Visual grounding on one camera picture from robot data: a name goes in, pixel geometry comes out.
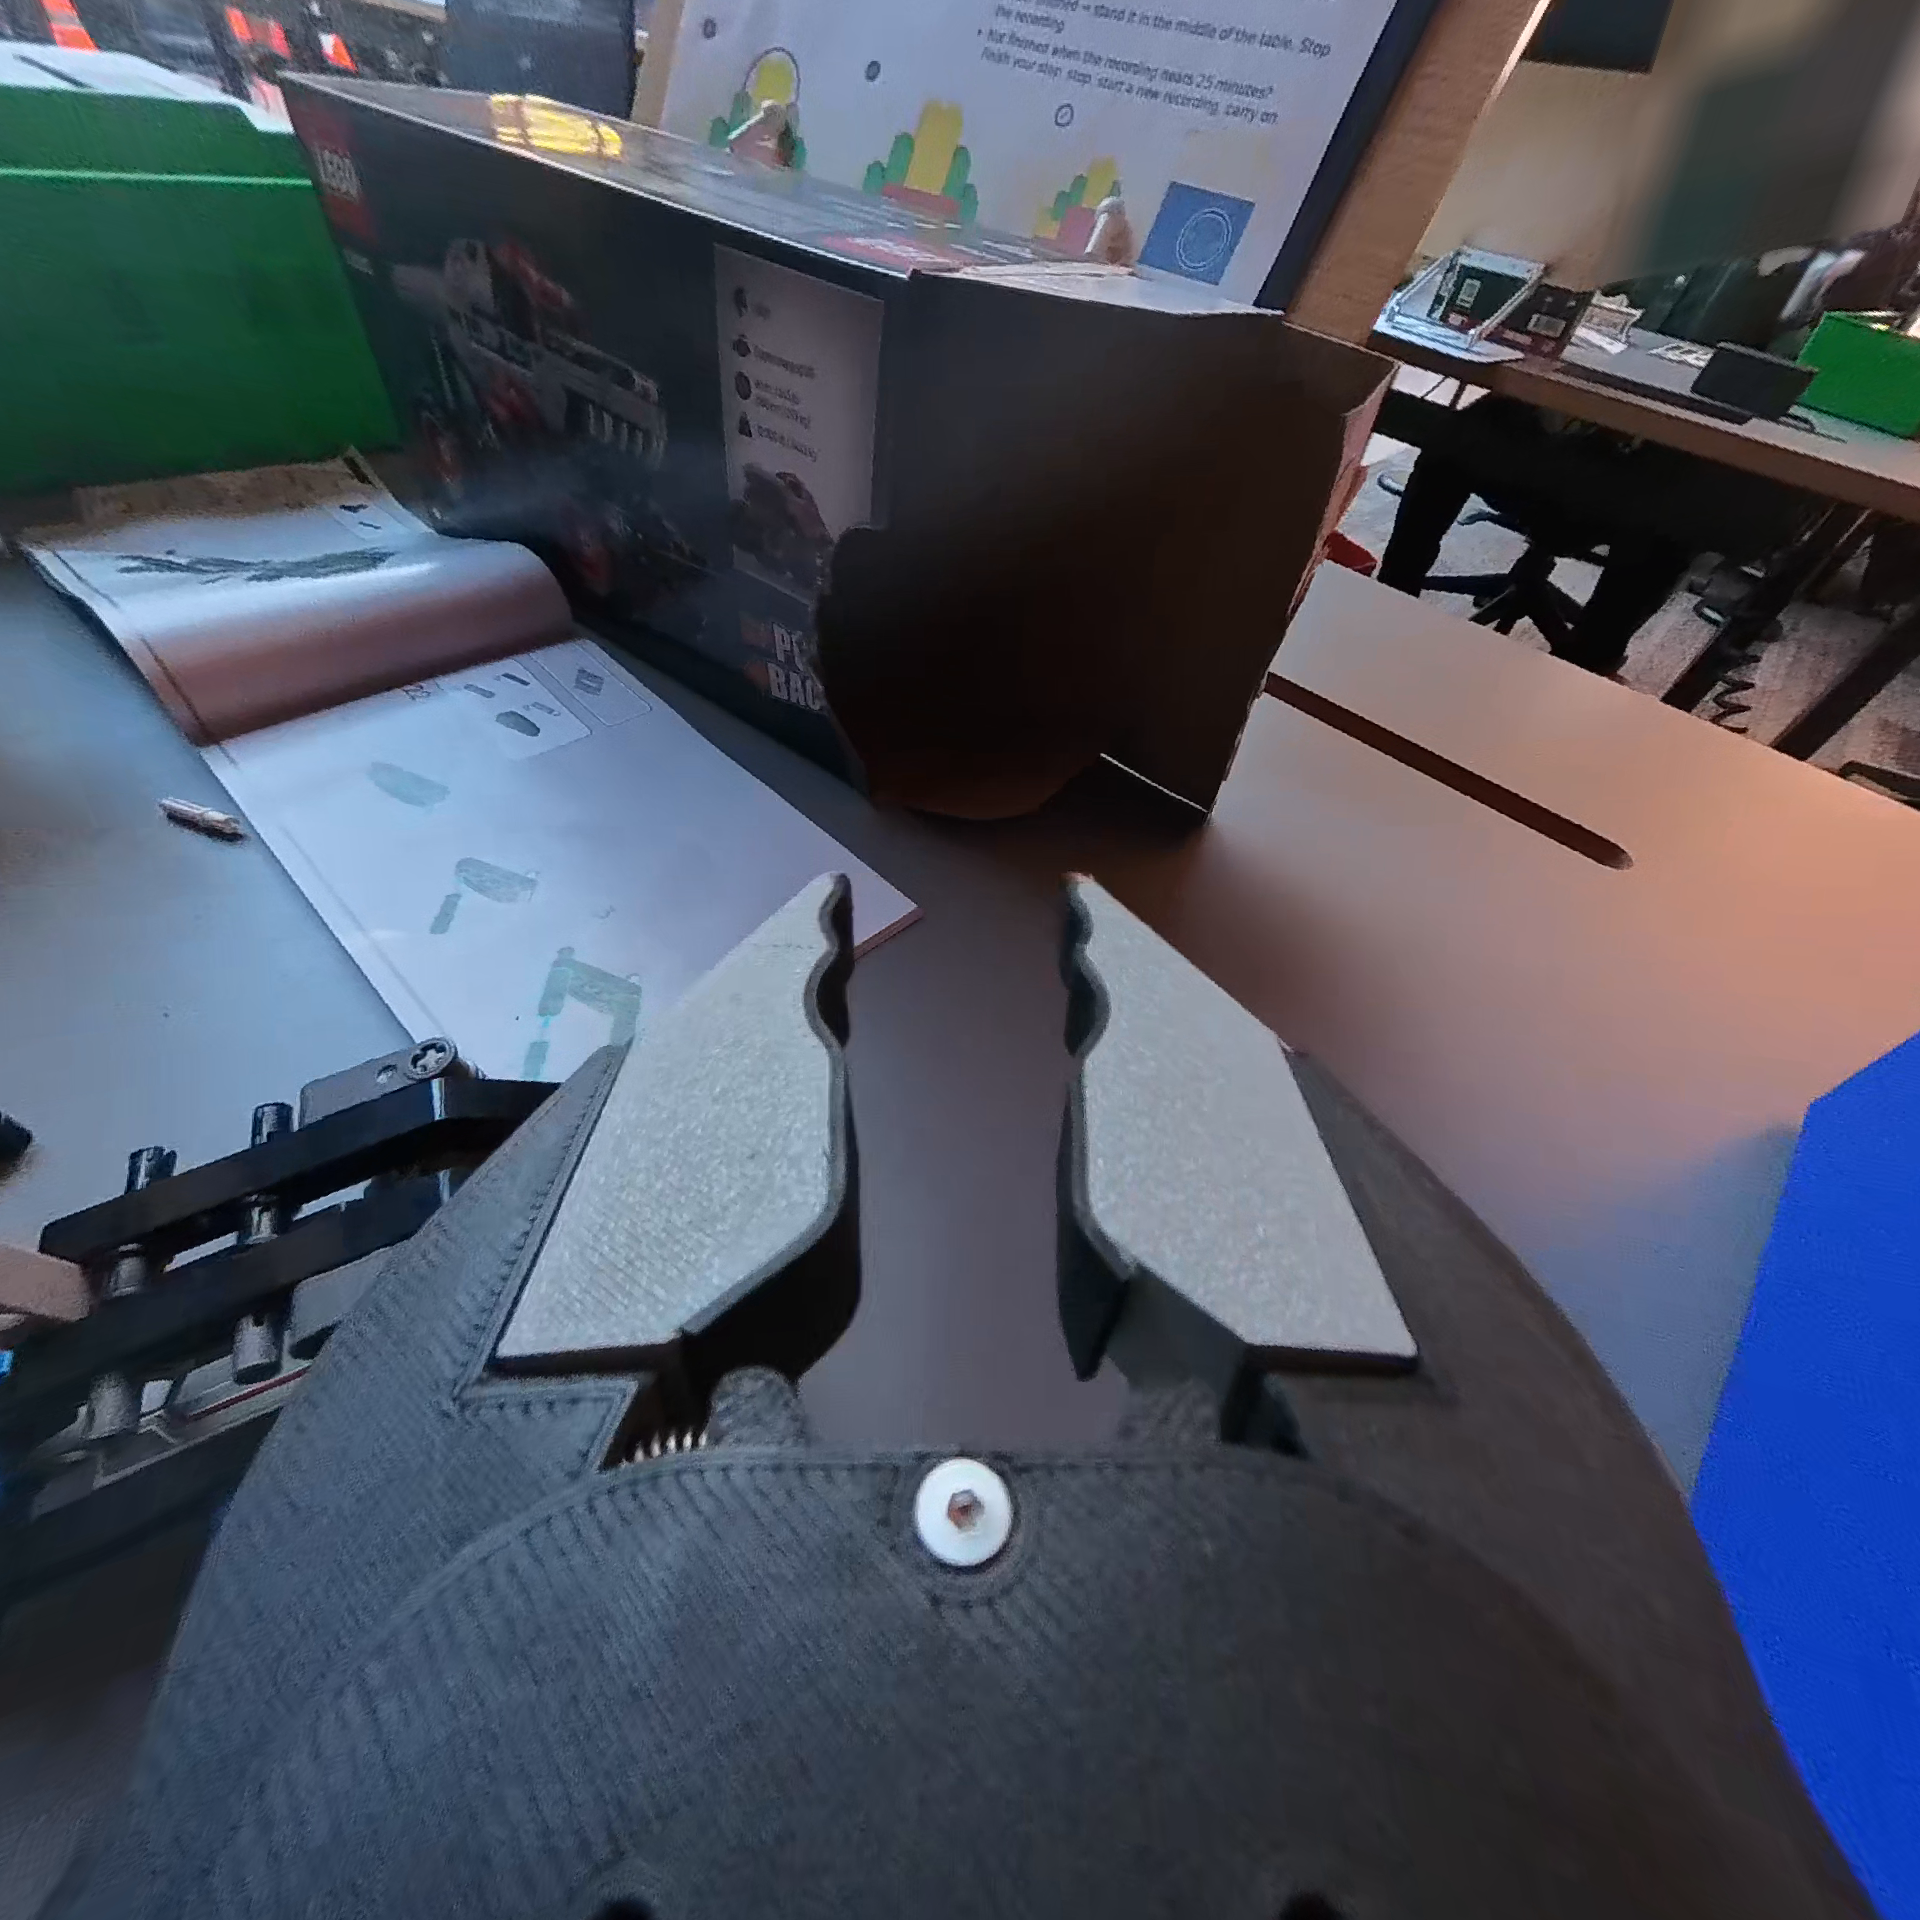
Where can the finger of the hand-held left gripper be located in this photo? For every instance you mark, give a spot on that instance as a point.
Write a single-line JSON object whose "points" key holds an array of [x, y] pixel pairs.
{"points": [[38, 1291]]}

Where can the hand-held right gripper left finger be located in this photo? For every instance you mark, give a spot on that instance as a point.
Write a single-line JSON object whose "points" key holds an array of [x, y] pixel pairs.
{"points": [[705, 1171]]}

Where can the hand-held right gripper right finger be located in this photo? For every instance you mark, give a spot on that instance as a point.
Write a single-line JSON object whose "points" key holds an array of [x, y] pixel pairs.
{"points": [[1201, 1185]]}

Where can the black grey lego assembly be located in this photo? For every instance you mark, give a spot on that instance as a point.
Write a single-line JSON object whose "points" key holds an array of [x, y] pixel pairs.
{"points": [[376, 1103]]}

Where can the lego instruction booklet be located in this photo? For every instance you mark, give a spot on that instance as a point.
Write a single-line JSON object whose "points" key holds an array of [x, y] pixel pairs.
{"points": [[452, 779]]}

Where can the small grey lego pin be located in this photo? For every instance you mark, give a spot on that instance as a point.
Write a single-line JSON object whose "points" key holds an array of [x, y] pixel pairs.
{"points": [[203, 819]]}

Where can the dark printed lego box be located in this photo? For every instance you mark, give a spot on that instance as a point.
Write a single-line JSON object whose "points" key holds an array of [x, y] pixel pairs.
{"points": [[1051, 523]]}

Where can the blue plastic bin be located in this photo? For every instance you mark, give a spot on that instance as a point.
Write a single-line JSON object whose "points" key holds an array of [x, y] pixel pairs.
{"points": [[1830, 1425]]}

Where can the office chair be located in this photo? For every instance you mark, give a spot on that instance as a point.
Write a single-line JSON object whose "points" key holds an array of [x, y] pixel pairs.
{"points": [[1531, 555]]}

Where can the background desk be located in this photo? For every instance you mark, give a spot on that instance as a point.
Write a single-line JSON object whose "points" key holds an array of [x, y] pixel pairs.
{"points": [[1725, 435]]}

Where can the clear acrylic stand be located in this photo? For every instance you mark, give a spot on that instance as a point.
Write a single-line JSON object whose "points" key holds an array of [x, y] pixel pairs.
{"points": [[1463, 299]]}

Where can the black device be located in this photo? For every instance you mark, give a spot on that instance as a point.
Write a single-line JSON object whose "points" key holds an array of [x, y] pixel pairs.
{"points": [[1757, 383]]}

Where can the green plastic bin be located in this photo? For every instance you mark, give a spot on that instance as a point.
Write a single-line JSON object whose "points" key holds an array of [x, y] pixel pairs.
{"points": [[165, 299]]}

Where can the green box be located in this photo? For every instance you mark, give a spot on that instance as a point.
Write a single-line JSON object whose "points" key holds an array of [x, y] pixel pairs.
{"points": [[1861, 376]]}

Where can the instruction poster board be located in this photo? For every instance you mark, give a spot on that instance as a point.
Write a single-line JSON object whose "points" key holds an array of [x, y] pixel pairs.
{"points": [[1126, 89]]}

